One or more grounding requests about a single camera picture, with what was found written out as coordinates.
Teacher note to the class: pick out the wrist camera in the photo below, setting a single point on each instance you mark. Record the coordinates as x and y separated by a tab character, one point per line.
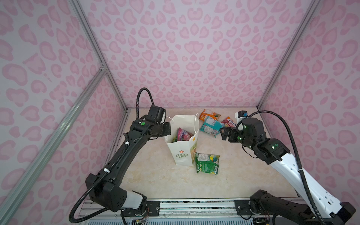
240	115
156	114

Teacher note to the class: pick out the aluminium frame post right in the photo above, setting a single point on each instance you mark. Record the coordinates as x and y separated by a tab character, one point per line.
305	22

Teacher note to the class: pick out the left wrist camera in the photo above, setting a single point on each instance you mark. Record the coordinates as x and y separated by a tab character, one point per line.
156	114

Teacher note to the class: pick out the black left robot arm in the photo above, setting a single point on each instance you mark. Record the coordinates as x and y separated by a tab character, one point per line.
104	187

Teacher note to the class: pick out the red yellow candy packet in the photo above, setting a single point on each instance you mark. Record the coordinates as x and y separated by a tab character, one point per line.
228	122

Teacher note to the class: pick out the white paper bag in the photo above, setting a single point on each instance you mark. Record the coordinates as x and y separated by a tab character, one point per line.
183	152

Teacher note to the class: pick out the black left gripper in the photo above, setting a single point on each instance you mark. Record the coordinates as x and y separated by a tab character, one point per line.
168	131

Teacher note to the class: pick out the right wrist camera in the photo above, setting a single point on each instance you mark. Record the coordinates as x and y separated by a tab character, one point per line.
240	115

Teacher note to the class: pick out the aluminium frame post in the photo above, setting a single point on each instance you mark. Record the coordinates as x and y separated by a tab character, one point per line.
305	22
84	23

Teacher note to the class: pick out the teal snack packet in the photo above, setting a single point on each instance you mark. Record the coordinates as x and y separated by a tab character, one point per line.
211	126

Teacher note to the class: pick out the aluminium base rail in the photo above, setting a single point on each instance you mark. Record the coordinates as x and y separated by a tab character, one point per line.
196	211

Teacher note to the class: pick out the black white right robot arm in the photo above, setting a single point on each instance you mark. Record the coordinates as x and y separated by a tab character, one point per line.
320	207

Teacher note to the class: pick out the orange snack packet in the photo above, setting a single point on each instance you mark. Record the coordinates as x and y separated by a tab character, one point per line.
206	113

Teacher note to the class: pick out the aluminium frame post left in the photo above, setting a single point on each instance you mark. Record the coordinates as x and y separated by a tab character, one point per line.
84	23

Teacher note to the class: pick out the green candy packet bottom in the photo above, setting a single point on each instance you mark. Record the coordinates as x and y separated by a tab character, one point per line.
207	163

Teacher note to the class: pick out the purple candy packet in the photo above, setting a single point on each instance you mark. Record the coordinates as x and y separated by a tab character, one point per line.
183	135

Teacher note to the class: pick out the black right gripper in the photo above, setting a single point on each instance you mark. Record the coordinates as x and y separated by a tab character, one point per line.
232	131

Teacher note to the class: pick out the aluminium diagonal frame bar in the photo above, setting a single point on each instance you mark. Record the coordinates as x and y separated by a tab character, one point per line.
20	191

